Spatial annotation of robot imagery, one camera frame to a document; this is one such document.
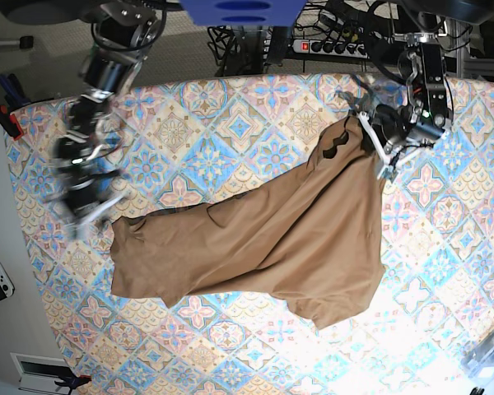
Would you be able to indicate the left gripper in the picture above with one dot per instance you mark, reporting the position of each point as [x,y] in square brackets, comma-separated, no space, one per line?
[385,134]

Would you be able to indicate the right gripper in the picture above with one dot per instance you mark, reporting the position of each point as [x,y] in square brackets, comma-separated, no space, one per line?
[82,207]

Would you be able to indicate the brown t-shirt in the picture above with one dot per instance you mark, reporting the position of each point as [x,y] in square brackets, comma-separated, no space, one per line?
[310,237]

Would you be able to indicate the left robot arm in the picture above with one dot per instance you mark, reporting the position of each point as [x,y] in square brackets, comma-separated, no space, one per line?
[408,53]

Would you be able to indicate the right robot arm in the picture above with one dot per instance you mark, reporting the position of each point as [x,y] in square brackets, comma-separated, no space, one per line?
[123,33]

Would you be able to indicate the patterned tablecloth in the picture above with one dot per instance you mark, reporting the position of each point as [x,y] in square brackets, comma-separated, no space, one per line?
[206,140]

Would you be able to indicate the black power strip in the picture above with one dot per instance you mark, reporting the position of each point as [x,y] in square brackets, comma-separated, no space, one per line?
[330,48]

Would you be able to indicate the red black clamp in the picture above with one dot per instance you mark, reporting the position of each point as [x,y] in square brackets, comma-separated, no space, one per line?
[15,98]

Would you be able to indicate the orange black clamp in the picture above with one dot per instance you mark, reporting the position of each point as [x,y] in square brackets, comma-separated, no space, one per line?
[68,379]

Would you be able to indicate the white tray box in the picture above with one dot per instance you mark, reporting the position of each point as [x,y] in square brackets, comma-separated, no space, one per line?
[38,375]

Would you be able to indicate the clear plastic box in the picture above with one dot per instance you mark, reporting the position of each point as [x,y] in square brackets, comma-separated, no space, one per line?
[478,364]

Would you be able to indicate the blue plate overhead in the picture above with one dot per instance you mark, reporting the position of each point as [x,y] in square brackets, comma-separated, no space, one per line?
[243,12]

